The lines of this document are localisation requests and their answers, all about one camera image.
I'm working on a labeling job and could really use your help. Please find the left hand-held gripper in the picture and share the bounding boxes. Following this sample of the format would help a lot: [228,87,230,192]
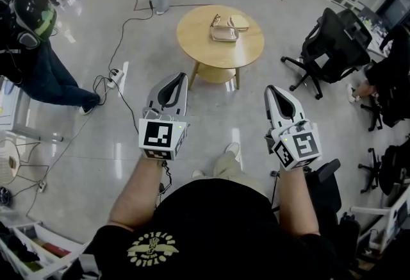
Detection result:
[138,72,191,161]

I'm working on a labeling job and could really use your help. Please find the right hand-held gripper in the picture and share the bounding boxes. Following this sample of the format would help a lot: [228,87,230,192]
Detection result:
[263,85,322,172]

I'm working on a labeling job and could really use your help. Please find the clear glass container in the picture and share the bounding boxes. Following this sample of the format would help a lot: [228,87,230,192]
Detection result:
[211,24,240,42]

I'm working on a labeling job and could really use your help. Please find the person's left forearm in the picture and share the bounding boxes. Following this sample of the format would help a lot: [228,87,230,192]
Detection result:
[108,155,165,232]

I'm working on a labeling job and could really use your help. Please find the person's right forearm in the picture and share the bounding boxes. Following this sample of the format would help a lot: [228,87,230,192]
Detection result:
[277,165,321,238]

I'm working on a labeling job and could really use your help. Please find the round wooden table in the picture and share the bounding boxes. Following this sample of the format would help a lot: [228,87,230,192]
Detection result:
[176,4,265,91]

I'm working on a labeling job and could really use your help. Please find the black mesh office chair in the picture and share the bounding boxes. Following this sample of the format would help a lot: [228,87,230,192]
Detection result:
[281,8,372,101]

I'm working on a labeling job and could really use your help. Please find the person's beige trousers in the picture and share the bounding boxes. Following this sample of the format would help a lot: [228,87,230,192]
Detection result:
[213,150,268,199]

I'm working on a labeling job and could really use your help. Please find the white plate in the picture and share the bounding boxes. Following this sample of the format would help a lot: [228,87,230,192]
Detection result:
[226,15,251,31]

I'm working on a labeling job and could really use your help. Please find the pale yellow toast slice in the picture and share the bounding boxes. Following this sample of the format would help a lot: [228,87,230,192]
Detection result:
[230,15,249,29]

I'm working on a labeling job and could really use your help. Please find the person's black printed t-shirt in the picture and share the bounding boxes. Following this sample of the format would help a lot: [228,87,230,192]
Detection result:
[62,177,356,280]

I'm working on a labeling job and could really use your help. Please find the large dark display screen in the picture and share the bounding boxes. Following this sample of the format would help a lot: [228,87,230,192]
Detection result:
[376,0,410,30]

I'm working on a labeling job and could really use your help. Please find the white side table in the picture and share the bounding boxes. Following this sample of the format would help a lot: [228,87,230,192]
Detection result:
[0,78,65,145]

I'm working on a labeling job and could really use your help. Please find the black green dome backpack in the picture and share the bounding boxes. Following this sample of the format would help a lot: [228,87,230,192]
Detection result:
[12,0,58,49]

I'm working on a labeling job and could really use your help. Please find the white storage cart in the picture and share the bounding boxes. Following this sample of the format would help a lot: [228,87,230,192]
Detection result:
[0,220,90,280]

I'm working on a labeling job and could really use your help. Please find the black power cable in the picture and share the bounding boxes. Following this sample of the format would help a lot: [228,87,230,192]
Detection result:
[108,0,155,76]

